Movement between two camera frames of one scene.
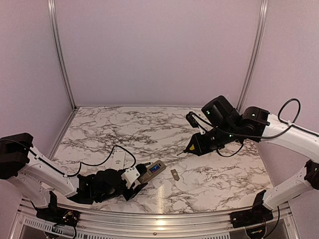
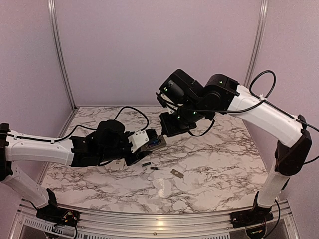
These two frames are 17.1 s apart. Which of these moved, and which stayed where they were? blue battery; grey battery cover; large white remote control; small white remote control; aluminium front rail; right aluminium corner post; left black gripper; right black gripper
Moved: grey battery cover; left black gripper; right black gripper; blue battery; small white remote control
Stayed: large white remote control; right aluminium corner post; aluminium front rail
